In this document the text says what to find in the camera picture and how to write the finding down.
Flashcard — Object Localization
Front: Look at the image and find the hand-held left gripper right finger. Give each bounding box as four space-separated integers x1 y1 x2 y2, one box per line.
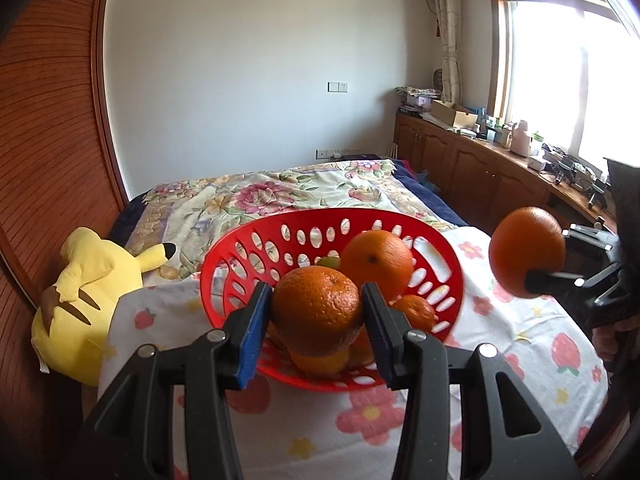
361 282 583 480

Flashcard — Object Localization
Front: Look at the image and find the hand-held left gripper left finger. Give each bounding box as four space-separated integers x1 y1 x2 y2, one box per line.
75 281 273 480

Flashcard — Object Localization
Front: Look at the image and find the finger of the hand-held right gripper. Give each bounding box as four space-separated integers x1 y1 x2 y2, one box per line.
562 225 621 252
525 260 623 295

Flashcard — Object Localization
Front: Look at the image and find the large orange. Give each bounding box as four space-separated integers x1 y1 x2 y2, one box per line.
271 266 365 353
488 206 567 299
339 230 416 303

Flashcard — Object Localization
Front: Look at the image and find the red plastic basket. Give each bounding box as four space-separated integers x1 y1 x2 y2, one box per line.
200 208 464 392

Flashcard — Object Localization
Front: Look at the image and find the yellow orange citrus fruit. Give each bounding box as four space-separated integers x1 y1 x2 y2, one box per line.
287 345 351 378

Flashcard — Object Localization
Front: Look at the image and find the person's right forearm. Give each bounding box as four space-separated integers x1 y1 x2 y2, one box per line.
572 355 640 466

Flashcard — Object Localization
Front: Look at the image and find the person's right hand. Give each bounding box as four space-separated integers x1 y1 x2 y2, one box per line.
591 310 638 363

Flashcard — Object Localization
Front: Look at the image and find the white strawberry print blanket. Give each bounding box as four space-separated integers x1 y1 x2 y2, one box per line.
97 225 608 480

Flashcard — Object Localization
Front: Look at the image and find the floral bedspread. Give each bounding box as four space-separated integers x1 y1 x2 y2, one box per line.
125 159 466 291

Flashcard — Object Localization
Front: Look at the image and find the wooden cabinet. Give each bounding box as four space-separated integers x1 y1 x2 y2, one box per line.
392 110 618 241

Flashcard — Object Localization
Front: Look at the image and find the yellow plush toy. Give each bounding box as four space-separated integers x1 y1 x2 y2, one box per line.
31 226 177 387

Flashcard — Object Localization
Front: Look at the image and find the cardboard box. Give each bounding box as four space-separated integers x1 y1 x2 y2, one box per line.
431 100 479 128

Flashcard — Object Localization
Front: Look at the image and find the pile of folded cloth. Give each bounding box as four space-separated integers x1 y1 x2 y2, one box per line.
395 85 443 111

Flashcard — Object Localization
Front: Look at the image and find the patterned curtain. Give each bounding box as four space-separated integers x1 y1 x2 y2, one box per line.
429 0 463 106

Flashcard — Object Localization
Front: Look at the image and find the wooden headboard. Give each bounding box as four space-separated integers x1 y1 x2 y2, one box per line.
0 0 131 480

